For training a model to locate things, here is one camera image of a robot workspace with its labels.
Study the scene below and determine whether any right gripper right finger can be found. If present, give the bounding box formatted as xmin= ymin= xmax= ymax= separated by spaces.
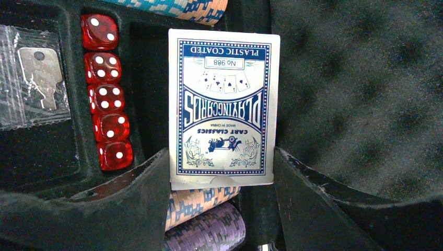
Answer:
xmin=274 ymin=148 xmax=442 ymax=250

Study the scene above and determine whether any black poker set case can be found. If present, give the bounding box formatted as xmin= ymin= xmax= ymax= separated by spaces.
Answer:
xmin=0 ymin=0 xmax=443 ymax=251

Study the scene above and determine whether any purple chip stack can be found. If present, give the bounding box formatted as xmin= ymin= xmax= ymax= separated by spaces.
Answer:
xmin=162 ymin=202 xmax=246 ymax=250

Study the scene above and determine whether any pink brown chip stack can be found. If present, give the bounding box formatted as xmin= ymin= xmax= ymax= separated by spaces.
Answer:
xmin=165 ymin=187 xmax=240 ymax=231

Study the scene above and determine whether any blue playing card deck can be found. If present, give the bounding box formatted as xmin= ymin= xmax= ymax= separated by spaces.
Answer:
xmin=168 ymin=29 xmax=281 ymax=190

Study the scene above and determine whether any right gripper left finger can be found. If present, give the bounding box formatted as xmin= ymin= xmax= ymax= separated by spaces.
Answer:
xmin=1 ymin=149 xmax=170 ymax=250

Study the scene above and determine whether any orange blue chip stack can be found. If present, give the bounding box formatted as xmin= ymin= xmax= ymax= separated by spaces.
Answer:
xmin=104 ymin=0 xmax=228 ymax=26

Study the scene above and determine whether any red die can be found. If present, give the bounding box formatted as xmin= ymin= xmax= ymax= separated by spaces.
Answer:
xmin=87 ymin=84 xmax=125 ymax=114
xmin=92 ymin=112 xmax=130 ymax=142
xmin=84 ymin=52 xmax=122 ymax=85
xmin=97 ymin=139 xmax=133 ymax=171
xmin=80 ymin=14 xmax=118 ymax=51

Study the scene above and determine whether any key in plastic bag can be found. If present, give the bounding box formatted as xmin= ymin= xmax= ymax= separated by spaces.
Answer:
xmin=1 ymin=25 xmax=71 ymax=131

